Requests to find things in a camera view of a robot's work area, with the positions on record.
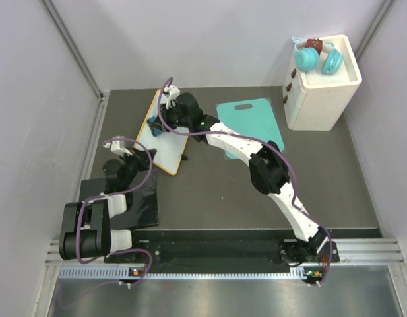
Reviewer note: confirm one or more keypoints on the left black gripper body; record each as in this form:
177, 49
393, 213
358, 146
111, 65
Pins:
133, 164

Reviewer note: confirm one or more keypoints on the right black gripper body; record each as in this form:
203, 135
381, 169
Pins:
171, 118

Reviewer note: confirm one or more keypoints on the yellow framed whiteboard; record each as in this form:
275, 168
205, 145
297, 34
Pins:
169, 146

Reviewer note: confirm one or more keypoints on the blue heart eraser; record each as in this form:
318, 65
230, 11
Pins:
155, 125

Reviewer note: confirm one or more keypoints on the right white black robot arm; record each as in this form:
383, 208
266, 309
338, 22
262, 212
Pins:
269, 171

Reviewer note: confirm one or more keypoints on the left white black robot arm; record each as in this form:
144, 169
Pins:
110, 207

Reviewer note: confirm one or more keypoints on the black glossy mat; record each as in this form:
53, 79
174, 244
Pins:
142, 209

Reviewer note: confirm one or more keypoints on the teal cutting board mat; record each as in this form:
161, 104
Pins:
253, 118

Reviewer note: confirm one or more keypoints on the white drawer cabinet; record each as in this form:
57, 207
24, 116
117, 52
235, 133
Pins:
314, 101

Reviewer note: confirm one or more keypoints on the teal cat ear headphones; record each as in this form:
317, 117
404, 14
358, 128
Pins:
307, 59

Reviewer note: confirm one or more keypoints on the brown toy cube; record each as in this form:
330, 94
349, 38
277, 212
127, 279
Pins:
314, 43

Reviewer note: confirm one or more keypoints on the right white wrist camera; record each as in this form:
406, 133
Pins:
171, 92

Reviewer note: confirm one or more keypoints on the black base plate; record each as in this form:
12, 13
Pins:
232, 254

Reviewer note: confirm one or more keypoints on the grey slotted cable duct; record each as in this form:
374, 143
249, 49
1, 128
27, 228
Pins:
129, 274

